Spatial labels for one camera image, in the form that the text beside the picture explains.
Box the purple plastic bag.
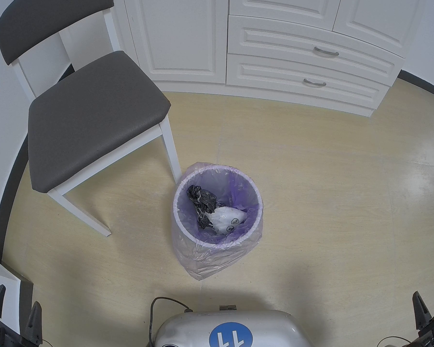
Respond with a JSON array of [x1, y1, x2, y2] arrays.
[[171, 161, 265, 281]]

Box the black plastic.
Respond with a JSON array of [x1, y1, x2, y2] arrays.
[[187, 185, 225, 230]]

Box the white wardrobe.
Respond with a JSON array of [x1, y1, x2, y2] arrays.
[[110, 0, 430, 118]]

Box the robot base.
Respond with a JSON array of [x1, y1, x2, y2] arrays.
[[156, 304, 312, 347]]

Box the black cable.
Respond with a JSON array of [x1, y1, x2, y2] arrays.
[[376, 336, 420, 347], [149, 297, 193, 347]]

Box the white chair grey cushions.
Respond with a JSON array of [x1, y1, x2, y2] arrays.
[[0, 0, 183, 238]]

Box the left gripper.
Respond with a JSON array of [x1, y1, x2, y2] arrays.
[[0, 284, 43, 347]]

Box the white trash bin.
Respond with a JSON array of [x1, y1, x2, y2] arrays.
[[173, 167, 264, 247]]

